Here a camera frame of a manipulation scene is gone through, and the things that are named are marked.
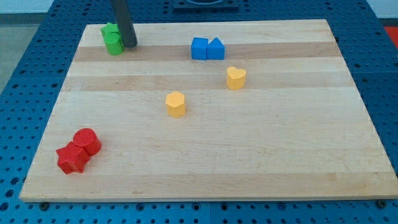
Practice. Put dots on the blue triangle block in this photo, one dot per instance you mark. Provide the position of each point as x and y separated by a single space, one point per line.
215 50

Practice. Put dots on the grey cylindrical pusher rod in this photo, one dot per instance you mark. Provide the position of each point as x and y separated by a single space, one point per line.
125 23

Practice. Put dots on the red star block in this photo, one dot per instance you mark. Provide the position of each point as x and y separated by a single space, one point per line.
72 158

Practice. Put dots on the green star block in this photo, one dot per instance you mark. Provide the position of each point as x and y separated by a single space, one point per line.
110 28

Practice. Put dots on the red cylinder block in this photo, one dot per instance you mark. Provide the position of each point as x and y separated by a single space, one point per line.
88 140

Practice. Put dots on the yellow hexagon block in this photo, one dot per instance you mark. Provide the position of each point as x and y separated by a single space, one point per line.
175 103

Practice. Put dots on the green cylinder block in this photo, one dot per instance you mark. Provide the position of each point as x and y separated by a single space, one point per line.
113 43

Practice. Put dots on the yellow heart block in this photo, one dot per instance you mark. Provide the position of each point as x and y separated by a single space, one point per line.
236 78

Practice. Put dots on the blue cube block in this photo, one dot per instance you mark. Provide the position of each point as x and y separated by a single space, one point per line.
199 48

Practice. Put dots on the wooden board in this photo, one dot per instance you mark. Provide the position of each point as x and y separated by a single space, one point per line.
297 130

